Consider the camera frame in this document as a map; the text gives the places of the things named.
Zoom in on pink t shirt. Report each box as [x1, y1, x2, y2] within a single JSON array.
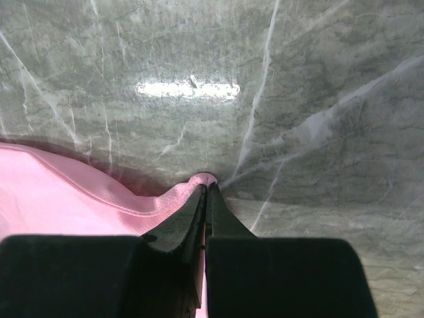
[[1, 143, 215, 317]]

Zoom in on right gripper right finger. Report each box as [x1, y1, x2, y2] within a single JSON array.
[[205, 184, 256, 239]]

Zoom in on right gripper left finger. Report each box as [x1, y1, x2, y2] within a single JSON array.
[[140, 184, 208, 256]]

